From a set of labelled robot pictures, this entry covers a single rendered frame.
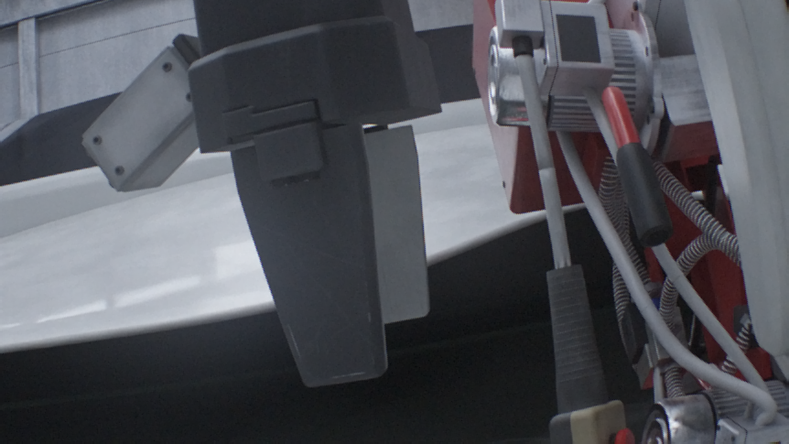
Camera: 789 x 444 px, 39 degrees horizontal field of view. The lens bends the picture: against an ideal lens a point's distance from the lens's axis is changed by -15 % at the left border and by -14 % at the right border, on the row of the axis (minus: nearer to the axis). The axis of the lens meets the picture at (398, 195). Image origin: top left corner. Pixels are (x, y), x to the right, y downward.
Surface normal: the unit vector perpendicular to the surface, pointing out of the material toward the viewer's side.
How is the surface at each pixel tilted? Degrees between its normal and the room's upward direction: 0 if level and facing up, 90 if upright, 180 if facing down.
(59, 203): 90
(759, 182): 99
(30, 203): 90
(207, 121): 98
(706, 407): 49
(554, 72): 166
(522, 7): 79
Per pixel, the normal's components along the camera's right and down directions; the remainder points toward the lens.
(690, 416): 0.09, -0.74
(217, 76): -0.77, 0.17
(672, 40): 0.17, 0.87
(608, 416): 0.83, -0.24
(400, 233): -0.12, 0.05
